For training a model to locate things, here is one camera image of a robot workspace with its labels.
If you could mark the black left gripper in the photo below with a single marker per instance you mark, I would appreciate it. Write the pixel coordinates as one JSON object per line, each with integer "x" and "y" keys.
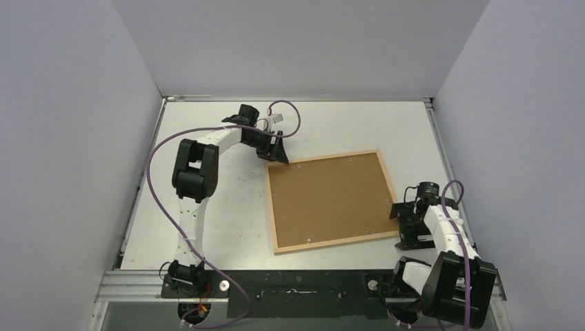
{"x": 267, "y": 153}

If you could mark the light wooden picture frame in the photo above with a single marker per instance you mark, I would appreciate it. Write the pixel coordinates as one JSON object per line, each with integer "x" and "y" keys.
{"x": 338, "y": 244}

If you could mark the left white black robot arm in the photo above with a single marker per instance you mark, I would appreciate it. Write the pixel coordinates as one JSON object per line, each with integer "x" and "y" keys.
{"x": 195, "y": 178}

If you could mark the brown cardboard backing board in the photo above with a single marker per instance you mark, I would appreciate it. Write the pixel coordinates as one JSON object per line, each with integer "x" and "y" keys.
{"x": 333, "y": 201}

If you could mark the front aluminium black mounting rail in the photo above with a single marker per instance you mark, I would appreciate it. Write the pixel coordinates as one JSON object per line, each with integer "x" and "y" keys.
{"x": 309, "y": 294}

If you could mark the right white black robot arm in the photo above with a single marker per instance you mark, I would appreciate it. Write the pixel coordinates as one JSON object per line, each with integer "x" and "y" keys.
{"x": 457, "y": 287}

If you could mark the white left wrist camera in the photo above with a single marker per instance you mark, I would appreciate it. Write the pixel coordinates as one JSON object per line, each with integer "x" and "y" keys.
{"x": 273, "y": 119}

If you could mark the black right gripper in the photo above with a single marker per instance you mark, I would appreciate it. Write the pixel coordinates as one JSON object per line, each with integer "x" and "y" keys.
{"x": 408, "y": 227}

